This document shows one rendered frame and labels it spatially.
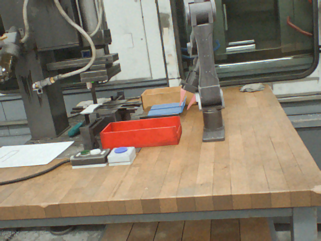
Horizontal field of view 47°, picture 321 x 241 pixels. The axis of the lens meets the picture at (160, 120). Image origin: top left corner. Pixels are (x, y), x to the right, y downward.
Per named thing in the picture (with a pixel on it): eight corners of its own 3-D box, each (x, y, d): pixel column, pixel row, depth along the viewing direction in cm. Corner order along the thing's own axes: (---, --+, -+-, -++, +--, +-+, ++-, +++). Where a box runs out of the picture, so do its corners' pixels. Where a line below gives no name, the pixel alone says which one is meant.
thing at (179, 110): (185, 112, 145) (184, 104, 144) (147, 116, 147) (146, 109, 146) (186, 107, 151) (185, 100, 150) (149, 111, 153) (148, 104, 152)
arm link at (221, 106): (194, 91, 123) (195, 94, 118) (220, 87, 123) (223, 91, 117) (196, 109, 125) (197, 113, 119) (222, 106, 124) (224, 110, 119)
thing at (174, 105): (186, 106, 153) (185, 99, 152) (150, 110, 156) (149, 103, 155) (187, 102, 160) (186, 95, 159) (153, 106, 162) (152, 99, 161)
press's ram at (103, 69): (112, 87, 130) (96, -1, 122) (44, 95, 135) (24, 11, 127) (125, 78, 147) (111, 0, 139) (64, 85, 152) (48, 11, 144)
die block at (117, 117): (118, 134, 135) (115, 115, 133) (93, 136, 137) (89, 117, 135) (131, 119, 154) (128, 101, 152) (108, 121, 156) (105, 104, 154)
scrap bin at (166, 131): (178, 144, 116) (175, 126, 114) (102, 150, 120) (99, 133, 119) (182, 132, 127) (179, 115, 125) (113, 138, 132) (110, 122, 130)
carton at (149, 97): (198, 106, 161) (196, 89, 159) (143, 112, 166) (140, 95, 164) (200, 99, 173) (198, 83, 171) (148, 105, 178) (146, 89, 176)
